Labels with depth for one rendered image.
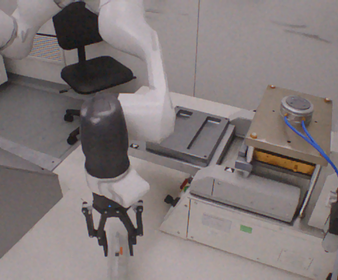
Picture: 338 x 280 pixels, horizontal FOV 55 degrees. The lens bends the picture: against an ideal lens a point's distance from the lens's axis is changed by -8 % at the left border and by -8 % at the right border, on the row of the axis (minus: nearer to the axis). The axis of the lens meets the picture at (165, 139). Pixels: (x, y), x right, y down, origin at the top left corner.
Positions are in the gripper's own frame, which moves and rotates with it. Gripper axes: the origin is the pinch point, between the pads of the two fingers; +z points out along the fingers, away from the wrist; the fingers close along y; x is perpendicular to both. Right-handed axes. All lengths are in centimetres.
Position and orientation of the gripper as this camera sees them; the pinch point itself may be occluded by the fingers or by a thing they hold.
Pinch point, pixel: (118, 244)
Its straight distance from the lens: 85.8
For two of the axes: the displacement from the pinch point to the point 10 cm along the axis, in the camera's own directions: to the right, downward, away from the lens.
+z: -0.1, 8.1, 5.8
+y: -10.0, 0.4, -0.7
